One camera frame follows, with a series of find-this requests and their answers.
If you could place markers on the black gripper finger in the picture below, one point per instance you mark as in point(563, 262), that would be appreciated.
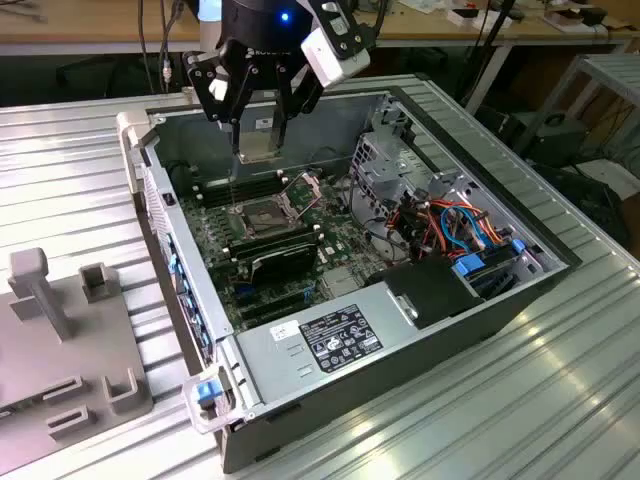
point(215, 105)
point(300, 90)

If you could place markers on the silver CPU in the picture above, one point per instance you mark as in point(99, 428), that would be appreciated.
point(257, 150)

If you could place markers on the metal locking lever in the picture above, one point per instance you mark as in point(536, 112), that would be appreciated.
point(232, 187)

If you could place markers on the black RAM slot bank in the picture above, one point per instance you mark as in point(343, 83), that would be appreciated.
point(270, 242)
point(235, 187)

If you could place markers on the CPU socket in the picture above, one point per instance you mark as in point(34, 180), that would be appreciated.
point(265, 220)

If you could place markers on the black expansion slot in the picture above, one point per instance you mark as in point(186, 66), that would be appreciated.
point(270, 299)
point(275, 314)

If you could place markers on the open PC case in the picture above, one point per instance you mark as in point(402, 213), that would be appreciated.
point(200, 135)

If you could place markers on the metal drive cage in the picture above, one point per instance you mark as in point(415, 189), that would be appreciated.
point(380, 170)

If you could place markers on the wooden desk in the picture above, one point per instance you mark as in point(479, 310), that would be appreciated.
point(100, 25)

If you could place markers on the green motherboard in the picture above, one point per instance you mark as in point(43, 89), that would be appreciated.
point(345, 240)

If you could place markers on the black expansion card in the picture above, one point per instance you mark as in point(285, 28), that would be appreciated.
point(282, 262)

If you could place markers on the silver chipset heatsink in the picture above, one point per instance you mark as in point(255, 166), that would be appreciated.
point(342, 282)

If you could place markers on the black plastic shroud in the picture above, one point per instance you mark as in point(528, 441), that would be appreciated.
point(425, 290)

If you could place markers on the blue disk carrier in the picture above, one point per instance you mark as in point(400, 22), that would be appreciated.
point(470, 267)

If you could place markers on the silver power supply unit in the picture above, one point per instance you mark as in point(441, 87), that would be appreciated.
point(280, 350)

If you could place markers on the black equipment box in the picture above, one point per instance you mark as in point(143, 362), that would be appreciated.
point(560, 140)

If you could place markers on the blue front clip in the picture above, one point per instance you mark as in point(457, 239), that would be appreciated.
point(206, 391)

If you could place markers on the grey parts rack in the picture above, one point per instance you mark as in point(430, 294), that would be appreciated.
point(30, 350)

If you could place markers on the metal slat shelf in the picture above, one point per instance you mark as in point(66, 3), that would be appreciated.
point(615, 70)

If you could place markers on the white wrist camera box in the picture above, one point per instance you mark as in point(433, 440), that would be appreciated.
point(330, 55)

